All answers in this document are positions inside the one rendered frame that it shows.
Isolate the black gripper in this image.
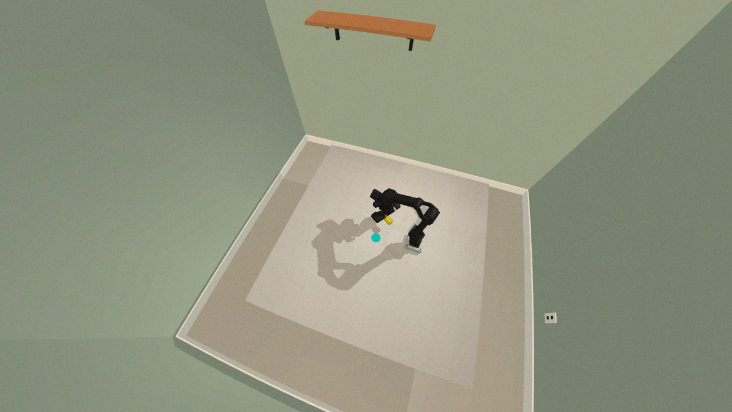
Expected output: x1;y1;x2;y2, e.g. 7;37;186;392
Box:
371;203;400;223

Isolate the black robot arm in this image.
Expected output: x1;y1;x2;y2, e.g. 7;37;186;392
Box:
370;188;440;248

